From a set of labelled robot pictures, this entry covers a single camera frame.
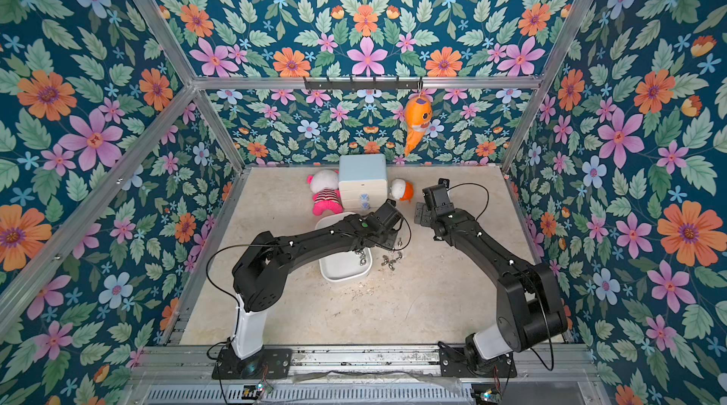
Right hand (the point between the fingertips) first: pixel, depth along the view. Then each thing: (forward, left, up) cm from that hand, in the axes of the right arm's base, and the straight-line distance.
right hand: (435, 210), depth 90 cm
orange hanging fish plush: (+27, +6, +19) cm, 33 cm away
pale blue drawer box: (+10, +24, +2) cm, 27 cm away
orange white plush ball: (+14, +11, -7) cm, 19 cm away
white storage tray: (-15, +30, -12) cm, 35 cm away
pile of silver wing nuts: (-12, +24, -13) cm, 29 cm away
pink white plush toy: (+10, +39, -5) cm, 40 cm away
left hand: (-6, +14, -6) cm, 16 cm away
